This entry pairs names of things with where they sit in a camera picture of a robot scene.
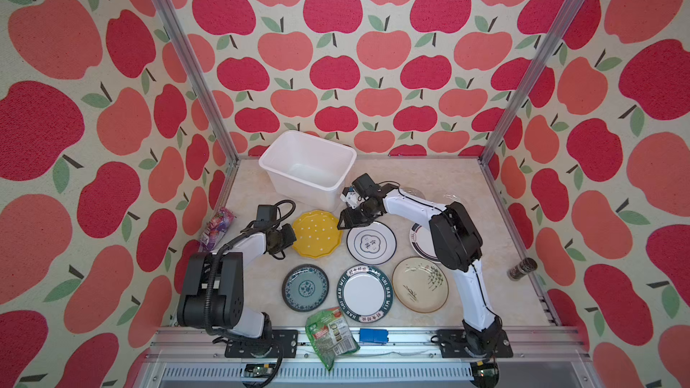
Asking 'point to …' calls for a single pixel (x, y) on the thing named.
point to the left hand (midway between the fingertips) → (295, 240)
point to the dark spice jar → (526, 266)
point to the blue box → (374, 335)
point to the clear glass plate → (413, 191)
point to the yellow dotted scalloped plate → (318, 234)
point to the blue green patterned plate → (305, 287)
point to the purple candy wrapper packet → (216, 229)
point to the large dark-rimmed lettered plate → (364, 293)
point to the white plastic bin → (308, 170)
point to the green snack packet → (330, 334)
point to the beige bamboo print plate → (420, 285)
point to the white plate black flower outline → (372, 244)
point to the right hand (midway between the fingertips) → (344, 229)
